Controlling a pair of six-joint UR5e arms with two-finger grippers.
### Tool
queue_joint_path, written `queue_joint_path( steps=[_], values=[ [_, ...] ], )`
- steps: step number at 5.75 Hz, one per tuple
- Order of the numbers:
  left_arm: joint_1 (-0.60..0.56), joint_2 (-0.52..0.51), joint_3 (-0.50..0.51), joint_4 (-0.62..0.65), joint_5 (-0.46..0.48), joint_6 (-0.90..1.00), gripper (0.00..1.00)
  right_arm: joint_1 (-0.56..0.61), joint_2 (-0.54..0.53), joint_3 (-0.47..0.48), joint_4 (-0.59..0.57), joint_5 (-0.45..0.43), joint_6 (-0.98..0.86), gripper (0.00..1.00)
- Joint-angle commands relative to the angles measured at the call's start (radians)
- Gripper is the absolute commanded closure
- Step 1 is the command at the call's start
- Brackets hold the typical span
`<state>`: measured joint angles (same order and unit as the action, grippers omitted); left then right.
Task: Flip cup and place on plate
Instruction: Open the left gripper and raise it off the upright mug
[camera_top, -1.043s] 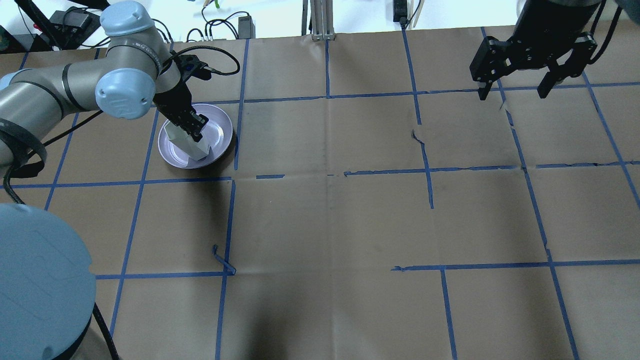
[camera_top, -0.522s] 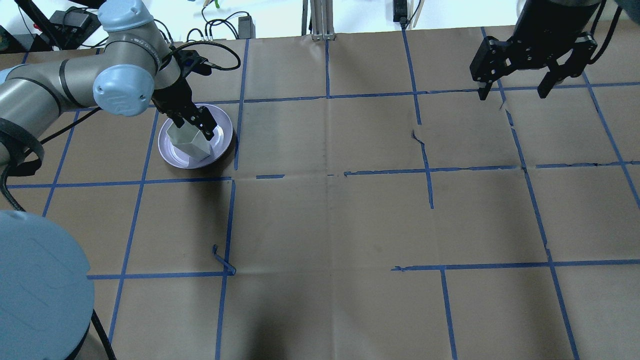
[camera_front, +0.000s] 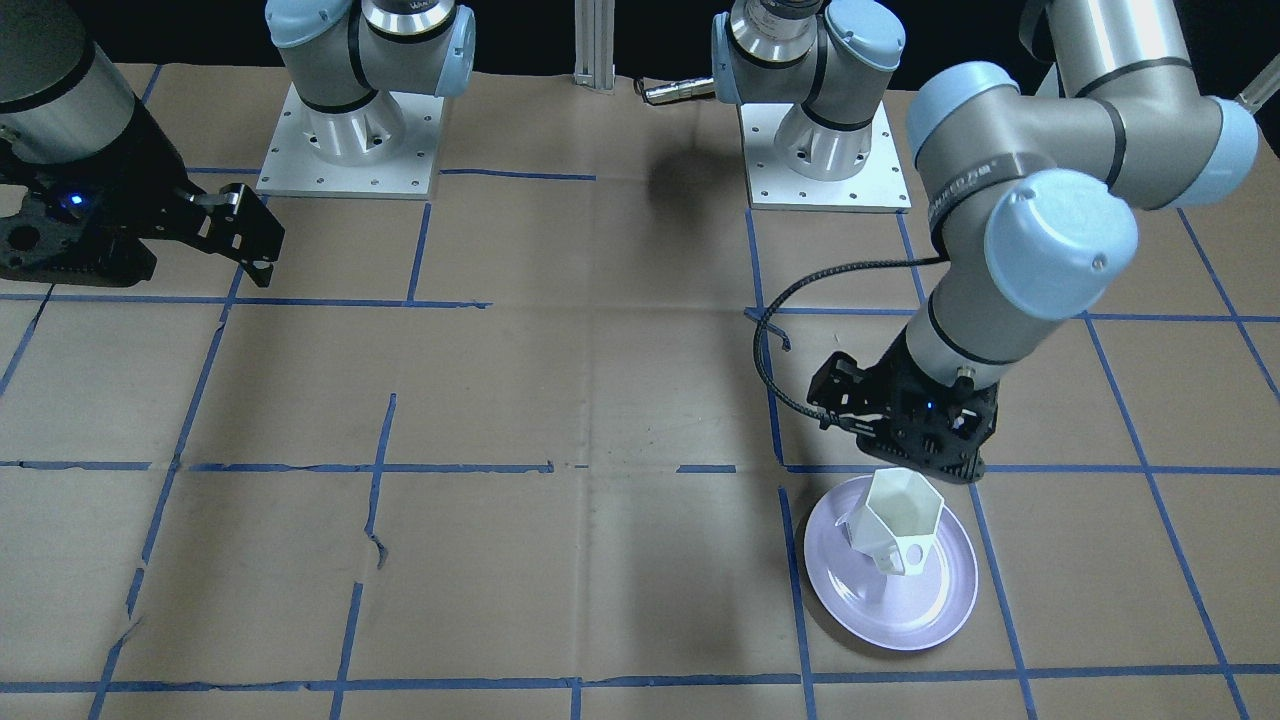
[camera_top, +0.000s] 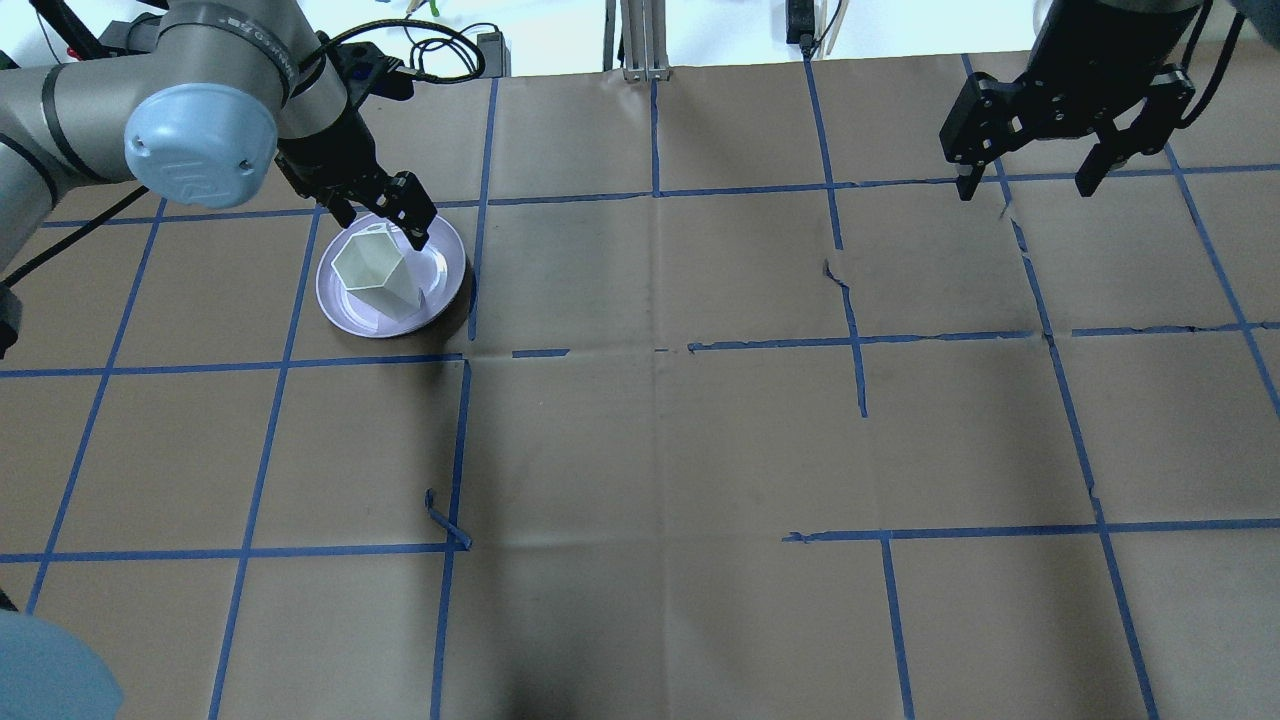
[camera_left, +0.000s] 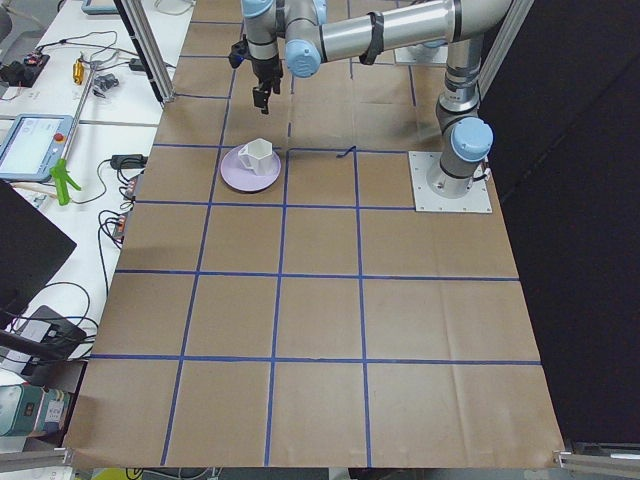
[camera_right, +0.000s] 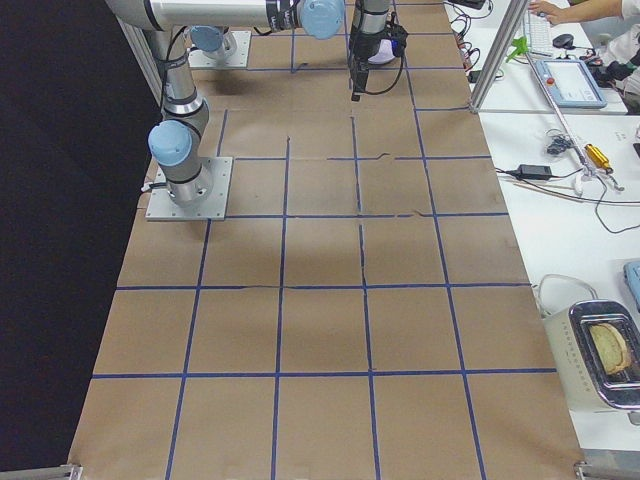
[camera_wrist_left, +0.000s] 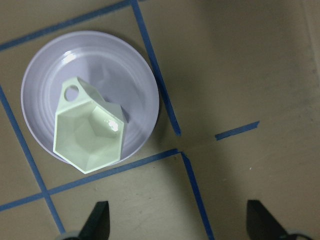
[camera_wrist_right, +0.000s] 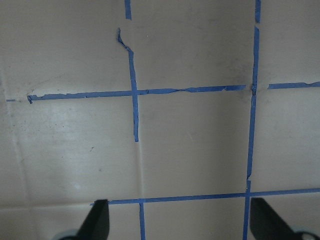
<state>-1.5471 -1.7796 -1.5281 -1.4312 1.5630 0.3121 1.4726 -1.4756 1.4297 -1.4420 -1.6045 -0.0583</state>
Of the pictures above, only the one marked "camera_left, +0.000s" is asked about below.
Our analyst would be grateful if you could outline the white faceted mug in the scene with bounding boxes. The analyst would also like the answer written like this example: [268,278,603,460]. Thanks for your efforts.
[238,138,276,176]

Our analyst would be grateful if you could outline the green clip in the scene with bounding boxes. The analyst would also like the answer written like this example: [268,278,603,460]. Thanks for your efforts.
[49,158,82,206]

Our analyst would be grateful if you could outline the black monitor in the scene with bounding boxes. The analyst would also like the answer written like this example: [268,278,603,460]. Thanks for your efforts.
[1,182,76,327]

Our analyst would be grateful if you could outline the lavender plate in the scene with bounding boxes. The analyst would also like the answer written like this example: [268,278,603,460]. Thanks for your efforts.
[220,146,281,193]

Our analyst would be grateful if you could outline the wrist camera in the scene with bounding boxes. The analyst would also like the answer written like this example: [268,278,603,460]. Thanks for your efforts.
[228,38,251,69]

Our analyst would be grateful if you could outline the black power adapter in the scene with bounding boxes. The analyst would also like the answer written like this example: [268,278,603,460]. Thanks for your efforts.
[110,154,148,170]

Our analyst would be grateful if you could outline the aluminium frame post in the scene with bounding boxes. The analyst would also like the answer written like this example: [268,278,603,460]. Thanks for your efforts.
[114,0,175,104]

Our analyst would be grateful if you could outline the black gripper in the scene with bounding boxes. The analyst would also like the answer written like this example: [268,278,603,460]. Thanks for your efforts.
[251,55,283,114]

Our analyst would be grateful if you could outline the blue teach pendant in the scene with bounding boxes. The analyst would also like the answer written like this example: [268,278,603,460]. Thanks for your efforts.
[1,114,73,182]

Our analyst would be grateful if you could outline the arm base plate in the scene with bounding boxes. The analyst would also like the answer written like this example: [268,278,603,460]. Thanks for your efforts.
[408,151,492,214]
[394,45,448,67]

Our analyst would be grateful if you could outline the yellow tool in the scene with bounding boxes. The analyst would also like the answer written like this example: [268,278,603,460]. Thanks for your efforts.
[72,58,85,85]

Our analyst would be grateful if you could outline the black device box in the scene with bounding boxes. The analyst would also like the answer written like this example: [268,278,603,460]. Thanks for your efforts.
[17,305,87,360]

